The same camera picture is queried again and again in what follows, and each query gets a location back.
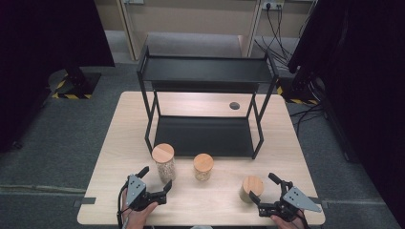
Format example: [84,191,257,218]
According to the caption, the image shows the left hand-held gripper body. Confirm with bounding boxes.
[125,174,168,212]

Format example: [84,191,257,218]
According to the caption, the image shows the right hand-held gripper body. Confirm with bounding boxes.
[257,180,323,222]

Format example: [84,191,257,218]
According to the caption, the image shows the short glass jar wooden lid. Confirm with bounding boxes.
[239,175,265,204]

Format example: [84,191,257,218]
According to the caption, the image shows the tall glass jar wooden lid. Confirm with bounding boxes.
[151,142,177,185]

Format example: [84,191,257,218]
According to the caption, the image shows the medium glass jar wooden lid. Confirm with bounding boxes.
[193,153,215,182]

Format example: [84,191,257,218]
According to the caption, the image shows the black two-tier metal rack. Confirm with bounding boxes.
[137,44,280,160]

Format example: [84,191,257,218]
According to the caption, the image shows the person's right hand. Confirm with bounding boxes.
[270,212,306,229]

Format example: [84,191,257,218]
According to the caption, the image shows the person's left hand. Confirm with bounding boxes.
[120,189,160,229]

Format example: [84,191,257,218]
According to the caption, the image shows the grey floor tape piece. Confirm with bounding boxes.
[73,197,96,208]
[308,196,330,208]

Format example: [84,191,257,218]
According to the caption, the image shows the stand base with hazard tape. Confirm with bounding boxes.
[48,68,102,100]
[275,75,320,106]

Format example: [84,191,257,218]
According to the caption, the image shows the dark curtain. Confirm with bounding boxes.
[0,0,116,155]
[288,0,405,229]

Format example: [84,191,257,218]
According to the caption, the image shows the white power strip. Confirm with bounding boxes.
[262,0,286,10]

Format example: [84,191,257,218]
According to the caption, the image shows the left hand-held gripper black cable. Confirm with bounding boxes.
[116,183,129,229]

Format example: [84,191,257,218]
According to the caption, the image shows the black floor cables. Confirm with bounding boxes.
[288,102,327,135]

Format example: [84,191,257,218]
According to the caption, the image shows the black hanging cables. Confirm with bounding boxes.
[253,3,317,66]

